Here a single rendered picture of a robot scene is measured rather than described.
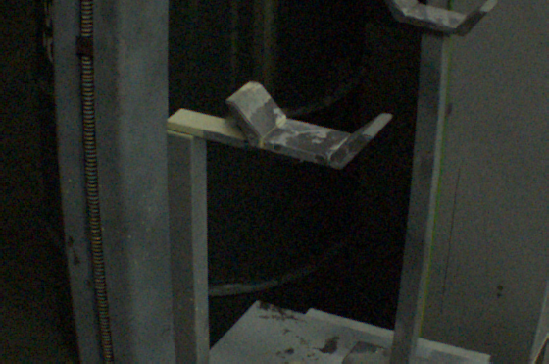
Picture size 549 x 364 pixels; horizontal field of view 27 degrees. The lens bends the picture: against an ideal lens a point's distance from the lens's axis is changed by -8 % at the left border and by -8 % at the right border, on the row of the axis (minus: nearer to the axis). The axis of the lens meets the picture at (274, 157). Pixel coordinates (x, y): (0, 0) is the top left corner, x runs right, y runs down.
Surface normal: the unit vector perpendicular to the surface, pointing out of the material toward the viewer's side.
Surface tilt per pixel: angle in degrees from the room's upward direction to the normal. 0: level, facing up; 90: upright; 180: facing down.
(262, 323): 0
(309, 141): 0
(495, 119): 90
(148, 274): 90
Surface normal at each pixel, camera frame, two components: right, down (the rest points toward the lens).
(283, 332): 0.03, -0.88
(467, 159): -0.45, 0.41
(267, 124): 0.65, -0.46
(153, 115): 0.89, 0.23
